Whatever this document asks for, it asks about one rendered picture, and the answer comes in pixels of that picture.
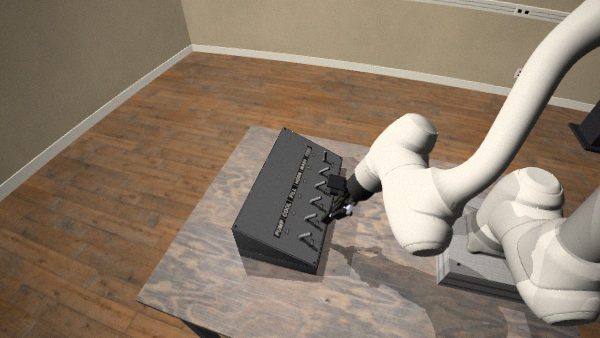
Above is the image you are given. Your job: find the black switch console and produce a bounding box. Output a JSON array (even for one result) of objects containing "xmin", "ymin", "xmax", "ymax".
[{"xmin": 231, "ymin": 127, "xmax": 343, "ymax": 276}]

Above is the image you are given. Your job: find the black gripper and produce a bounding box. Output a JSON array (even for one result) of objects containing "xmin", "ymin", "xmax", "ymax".
[{"xmin": 321, "ymin": 172, "xmax": 375, "ymax": 225}]

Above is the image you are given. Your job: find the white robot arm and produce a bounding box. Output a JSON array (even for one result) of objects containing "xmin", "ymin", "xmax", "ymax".
[{"xmin": 355, "ymin": 0, "xmax": 600, "ymax": 327}]

